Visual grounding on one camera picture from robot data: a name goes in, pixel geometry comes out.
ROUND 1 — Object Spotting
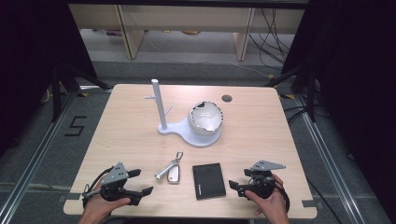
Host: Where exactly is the light wooden desk frame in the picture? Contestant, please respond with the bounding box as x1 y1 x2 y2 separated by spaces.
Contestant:
67 3 306 62

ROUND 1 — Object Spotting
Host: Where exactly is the person's left hand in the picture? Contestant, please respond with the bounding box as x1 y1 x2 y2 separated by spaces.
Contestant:
78 193 132 224

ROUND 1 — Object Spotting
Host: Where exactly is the black curtain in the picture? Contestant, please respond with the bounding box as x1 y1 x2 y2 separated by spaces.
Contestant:
0 0 98 158
279 0 396 216

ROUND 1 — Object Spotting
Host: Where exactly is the person's right hand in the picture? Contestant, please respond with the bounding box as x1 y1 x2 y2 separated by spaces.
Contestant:
244 173 291 224

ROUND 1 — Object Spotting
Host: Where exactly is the white key stand with tray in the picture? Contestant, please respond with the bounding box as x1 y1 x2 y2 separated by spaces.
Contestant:
143 78 224 148

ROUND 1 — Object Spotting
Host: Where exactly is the aluminium floor rail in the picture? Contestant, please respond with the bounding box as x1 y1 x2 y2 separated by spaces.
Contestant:
0 91 78 224
293 93 366 224

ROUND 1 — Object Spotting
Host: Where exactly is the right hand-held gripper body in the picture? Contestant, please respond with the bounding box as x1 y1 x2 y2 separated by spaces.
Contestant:
247 160 287 201

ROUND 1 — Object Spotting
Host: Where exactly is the bundle of black cables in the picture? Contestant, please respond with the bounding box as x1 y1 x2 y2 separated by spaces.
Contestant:
247 7 296 72

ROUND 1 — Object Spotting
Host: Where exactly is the black metal stand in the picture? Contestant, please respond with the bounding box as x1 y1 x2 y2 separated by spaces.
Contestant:
50 63 114 123
263 61 318 123

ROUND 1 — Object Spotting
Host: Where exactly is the silver key bunch with carabiner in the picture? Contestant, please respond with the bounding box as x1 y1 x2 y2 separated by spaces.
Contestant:
153 150 185 185

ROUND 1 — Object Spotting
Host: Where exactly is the black wallet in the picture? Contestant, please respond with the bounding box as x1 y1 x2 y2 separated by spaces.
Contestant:
191 161 227 201

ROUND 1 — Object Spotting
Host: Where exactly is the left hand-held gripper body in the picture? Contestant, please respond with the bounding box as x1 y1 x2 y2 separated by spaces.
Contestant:
82 161 143 206

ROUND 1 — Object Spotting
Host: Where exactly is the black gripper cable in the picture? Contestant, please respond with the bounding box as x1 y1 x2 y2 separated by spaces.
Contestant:
274 179 291 214
81 165 115 200

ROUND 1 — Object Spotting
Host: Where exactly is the black floor cable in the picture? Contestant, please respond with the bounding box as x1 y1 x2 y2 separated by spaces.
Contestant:
305 176 345 224

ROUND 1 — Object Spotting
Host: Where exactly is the grey tape strip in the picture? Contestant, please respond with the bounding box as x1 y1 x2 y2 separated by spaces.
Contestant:
57 192 82 202
301 199 322 209

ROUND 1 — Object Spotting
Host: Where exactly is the black tape floor mark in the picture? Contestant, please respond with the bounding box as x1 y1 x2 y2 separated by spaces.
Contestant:
64 115 89 137

